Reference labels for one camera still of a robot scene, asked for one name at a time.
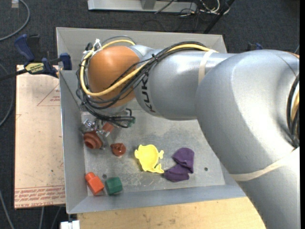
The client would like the red-brown round cup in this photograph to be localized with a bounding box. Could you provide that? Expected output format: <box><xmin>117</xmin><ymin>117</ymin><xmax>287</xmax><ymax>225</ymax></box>
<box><xmin>83</xmin><ymin>131</ymin><xmax>103</xmax><ymax>150</ymax></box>

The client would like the small red-brown toy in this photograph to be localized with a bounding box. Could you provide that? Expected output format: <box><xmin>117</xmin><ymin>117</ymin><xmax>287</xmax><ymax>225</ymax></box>
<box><xmin>110</xmin><ymin>143</ymin><xmax>127</xmax><ymax>157</ymax></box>

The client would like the orange stepped block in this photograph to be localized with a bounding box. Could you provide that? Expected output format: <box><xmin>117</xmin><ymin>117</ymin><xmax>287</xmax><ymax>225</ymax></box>
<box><xmin>84</xmin><ymin>172</ymin><xmax>105</xmax><ymax>196</ymax></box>

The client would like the dark green block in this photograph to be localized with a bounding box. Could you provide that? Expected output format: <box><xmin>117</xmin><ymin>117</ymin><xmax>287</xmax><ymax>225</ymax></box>
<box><xmin>104</xmin><ymin>177</ymin><xmax>123</xmax><ymax>196</ymax></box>

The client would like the brown cardboard board red print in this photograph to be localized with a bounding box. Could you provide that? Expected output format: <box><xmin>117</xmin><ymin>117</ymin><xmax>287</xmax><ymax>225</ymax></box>
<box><xmin>14</xmin><ymin>64</ymin><xmax>66</xmax><ymax>209</ymax></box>

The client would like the yellow fish-shaped mould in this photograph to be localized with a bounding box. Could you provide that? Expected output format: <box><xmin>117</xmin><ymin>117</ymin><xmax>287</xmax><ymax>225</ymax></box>
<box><xmin>134</xmin><ymin>144</ymin><xmax>165</xmax><ymax>174</ymax></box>

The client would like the grey metal bin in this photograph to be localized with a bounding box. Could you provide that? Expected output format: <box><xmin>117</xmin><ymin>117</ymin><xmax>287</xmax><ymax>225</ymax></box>
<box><xmin>56</xmin><ymin>27</ymin><xmax>249</xmax><ymax>215</ymax></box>

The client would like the purple cloth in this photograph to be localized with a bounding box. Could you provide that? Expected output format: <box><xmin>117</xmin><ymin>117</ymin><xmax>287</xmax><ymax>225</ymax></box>
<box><xmin>163</xmin><ymin>147</ymin><xmax>195</xmax><ymax>183</ymax></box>

